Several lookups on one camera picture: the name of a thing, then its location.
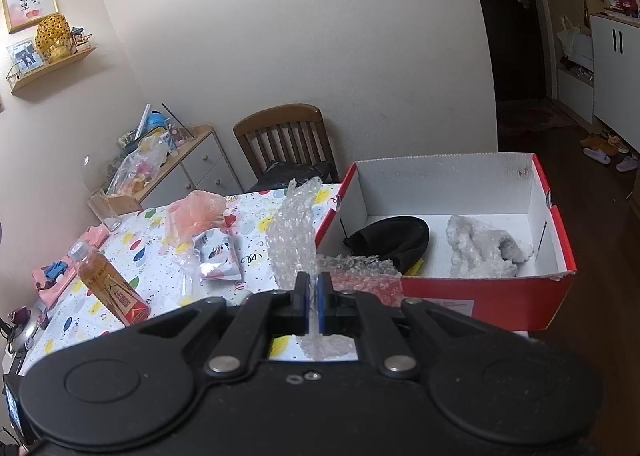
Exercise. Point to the pale green ceramic cup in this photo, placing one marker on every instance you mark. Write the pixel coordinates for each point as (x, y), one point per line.
(242, 297)

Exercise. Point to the pink mesh bath pouf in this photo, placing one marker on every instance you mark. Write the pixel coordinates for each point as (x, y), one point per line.
(197, 213)

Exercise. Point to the brown wooden chair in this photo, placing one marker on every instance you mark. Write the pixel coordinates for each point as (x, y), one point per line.
(280, 116)

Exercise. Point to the blue round container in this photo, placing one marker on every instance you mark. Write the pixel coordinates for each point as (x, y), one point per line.
(156, 122)

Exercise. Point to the white tote bag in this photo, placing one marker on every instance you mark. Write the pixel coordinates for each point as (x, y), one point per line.
(575, 43)

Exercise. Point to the small photo frame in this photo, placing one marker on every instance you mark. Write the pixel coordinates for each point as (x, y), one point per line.
(24, 56)

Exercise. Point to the thin black stick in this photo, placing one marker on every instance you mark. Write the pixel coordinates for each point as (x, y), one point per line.
(176, 120)

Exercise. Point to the white slipper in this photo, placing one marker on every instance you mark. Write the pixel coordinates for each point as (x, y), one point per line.
(596, 156)

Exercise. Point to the wooden wall shelf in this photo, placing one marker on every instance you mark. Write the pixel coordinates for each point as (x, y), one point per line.
(50, 73)

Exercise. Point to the white tube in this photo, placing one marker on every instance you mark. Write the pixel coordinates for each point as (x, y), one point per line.
(143, 121)

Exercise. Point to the grey drawer side cabinet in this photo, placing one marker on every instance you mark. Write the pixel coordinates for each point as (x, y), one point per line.
(210, 161)

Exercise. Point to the dark wooden door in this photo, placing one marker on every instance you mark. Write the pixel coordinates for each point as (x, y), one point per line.
(515, 36)

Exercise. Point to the clear bubble wrap sheet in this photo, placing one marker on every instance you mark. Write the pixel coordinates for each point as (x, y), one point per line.
(292, 236)

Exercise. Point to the plastic bag of snacks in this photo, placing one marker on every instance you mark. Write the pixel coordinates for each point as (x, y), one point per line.
(135, 171)

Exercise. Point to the small house model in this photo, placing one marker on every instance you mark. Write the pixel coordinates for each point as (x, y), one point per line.
(81, 40)

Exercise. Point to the white and wood wall cabinet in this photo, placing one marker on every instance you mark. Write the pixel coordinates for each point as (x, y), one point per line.
(615, 76)

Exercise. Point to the framed calligraphy picture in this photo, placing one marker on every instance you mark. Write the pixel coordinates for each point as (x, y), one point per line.
(29, 6)

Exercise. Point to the blue clip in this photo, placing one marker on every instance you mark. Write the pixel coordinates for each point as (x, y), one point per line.
(55, 270)

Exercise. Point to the orange slippers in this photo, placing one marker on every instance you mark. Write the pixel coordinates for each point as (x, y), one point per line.
(597, 143)

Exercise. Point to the panda print wipes packet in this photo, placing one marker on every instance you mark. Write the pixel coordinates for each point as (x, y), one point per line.
(220, 258)

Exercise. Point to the silver metal pot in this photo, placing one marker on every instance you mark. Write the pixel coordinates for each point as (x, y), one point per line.
(25, 333)

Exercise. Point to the pink cloth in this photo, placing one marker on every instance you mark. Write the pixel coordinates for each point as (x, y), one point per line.
(95, 236)

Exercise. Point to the red toy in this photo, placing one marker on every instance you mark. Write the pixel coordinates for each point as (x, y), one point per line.
(629, 3)

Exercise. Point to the bubble item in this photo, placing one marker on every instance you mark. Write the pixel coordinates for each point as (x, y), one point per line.
(475, 251)

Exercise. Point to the clear plastic bag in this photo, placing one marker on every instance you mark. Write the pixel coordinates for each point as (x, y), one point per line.
(186, 276)

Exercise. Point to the balloon print tablecloth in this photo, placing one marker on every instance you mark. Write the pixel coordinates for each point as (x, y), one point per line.
(150, 261)

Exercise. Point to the red cardboard shoe box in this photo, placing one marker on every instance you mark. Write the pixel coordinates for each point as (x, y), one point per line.
(500, 301)

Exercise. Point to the clear drinking glass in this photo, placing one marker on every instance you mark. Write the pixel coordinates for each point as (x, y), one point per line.
(107, 216)

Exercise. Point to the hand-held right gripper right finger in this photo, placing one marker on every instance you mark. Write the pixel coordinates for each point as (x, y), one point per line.
(325, 308)

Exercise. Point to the purple slipper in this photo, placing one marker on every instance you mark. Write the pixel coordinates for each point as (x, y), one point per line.
(627, 164)

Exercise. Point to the black plastic bag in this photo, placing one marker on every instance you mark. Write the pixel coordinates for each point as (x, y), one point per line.
(295, 176)

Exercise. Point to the patterned door mat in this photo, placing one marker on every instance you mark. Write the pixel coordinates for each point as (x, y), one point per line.
(537, 116)

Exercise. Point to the gold ornament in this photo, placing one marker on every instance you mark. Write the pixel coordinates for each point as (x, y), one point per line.
(54, 38)

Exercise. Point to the orange drink bottle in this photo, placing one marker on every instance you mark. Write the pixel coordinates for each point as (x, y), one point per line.
(110, 288)

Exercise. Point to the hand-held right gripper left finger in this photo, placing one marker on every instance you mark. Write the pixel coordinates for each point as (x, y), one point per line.
(302, 306)

